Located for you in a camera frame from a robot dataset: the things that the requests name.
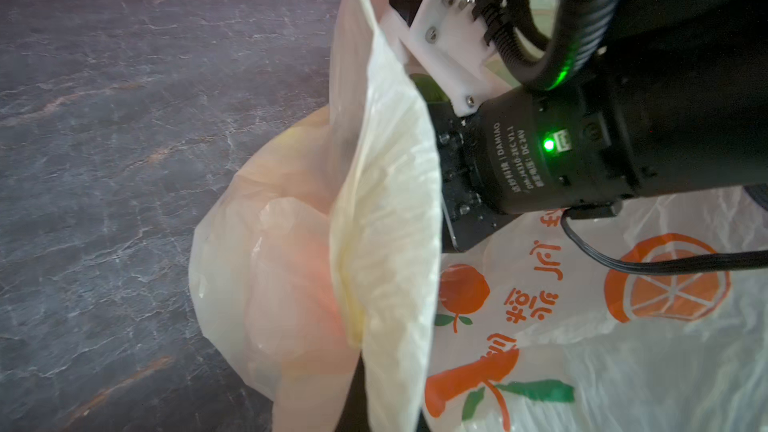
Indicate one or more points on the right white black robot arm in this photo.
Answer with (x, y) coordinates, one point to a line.
(623, 99)

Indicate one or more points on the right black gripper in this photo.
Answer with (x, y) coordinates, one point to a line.
(469, 214)

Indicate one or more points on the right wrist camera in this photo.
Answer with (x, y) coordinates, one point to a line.
(442, 39)

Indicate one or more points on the printed translucent plastic bag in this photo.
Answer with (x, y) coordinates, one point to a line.
(320, 277)

